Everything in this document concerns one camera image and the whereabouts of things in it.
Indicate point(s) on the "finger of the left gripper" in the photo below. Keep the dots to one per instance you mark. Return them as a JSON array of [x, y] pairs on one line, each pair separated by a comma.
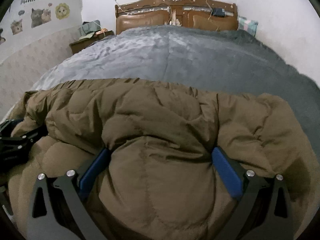
[[14, 145]]

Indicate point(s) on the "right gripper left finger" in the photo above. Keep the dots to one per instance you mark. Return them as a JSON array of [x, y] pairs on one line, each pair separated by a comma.
[[57, 205]]

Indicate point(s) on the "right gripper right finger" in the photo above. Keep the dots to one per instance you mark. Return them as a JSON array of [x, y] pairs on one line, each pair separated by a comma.
[[263, 208]]

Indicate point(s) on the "brown puffer jacket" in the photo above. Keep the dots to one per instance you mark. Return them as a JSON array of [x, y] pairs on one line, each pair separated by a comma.
[[160, 182]]

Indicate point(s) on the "bee costume cat sticker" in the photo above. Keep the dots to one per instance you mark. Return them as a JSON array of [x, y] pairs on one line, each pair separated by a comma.
[[2, 39]]

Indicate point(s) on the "dark wooden nightstand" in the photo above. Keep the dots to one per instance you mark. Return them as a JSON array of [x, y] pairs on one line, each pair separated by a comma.
[[79, 45]]

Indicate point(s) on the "green bag on nightstand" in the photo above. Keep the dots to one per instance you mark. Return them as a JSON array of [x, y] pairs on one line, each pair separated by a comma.
[[88, 29]]

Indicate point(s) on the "yellow flower cat sticker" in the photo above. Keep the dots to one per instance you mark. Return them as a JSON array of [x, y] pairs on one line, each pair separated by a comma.
[[62, 11]]

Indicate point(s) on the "grey plush bed blanket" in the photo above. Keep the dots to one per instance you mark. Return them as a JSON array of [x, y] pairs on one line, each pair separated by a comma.
[[227, 61]]

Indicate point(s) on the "plaid pillow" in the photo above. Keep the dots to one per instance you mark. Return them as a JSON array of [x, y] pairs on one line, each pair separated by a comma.
[[250, 26]]

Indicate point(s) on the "black device on headboard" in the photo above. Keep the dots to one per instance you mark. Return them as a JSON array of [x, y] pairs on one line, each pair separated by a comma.
[[218, 12]]

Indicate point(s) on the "brown wooden headboard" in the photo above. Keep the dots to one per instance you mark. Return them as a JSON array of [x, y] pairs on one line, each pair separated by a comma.
[[181, 13]]

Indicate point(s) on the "tabby kitten wall sticker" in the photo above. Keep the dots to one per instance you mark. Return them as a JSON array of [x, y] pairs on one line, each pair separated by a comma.
[[16, 27]]

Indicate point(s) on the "grey cats wall sticker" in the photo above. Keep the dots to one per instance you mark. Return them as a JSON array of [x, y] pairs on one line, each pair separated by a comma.
[[39, 17]]

